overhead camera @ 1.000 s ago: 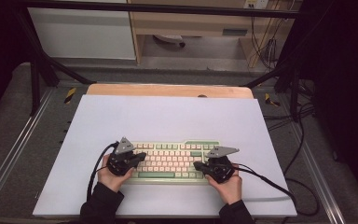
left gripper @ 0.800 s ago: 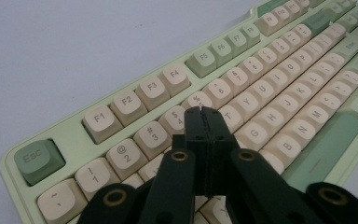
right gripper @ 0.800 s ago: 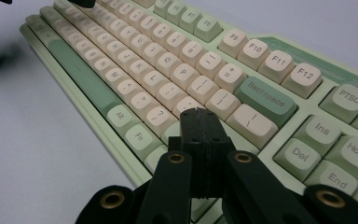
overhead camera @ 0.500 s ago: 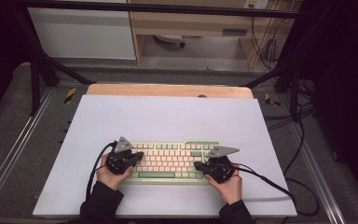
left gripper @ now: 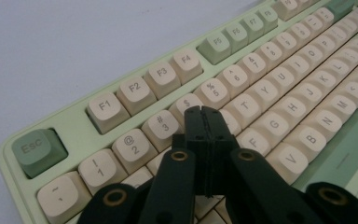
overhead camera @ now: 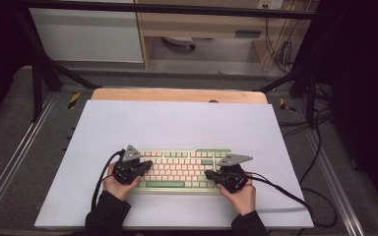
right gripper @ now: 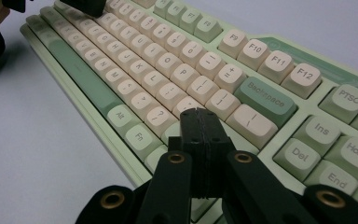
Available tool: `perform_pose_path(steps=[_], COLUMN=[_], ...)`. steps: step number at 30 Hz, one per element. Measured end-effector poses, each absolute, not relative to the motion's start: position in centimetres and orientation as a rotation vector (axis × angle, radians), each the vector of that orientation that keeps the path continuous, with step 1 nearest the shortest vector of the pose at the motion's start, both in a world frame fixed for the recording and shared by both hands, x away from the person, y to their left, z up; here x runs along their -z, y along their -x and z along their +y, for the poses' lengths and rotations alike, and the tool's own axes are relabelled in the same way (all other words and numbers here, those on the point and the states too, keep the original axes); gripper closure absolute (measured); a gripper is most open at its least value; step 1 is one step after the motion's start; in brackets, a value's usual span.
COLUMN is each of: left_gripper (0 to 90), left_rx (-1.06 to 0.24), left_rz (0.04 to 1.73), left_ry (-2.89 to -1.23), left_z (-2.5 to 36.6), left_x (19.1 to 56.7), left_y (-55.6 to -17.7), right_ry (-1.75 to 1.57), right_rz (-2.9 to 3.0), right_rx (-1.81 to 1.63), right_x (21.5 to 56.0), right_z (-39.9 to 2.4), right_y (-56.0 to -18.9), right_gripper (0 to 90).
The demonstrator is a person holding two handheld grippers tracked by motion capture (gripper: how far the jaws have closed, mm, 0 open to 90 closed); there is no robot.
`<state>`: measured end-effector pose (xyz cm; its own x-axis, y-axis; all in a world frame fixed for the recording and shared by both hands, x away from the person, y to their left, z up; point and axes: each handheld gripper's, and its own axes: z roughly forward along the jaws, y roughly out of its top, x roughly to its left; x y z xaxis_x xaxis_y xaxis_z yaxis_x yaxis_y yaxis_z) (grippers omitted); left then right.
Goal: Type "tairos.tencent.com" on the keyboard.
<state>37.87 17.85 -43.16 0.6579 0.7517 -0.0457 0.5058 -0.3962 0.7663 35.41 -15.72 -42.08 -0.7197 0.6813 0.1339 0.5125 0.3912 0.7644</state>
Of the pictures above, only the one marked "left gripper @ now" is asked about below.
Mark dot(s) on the green and cream keyboard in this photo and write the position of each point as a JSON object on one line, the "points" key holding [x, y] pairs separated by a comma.
{"points": [[261, 93]]}

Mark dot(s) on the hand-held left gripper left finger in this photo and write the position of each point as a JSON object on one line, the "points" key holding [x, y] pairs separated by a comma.
{"points": [[195, 133]]}

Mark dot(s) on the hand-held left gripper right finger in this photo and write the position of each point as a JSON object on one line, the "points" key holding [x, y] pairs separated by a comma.
{"points": [[219, 137]]}

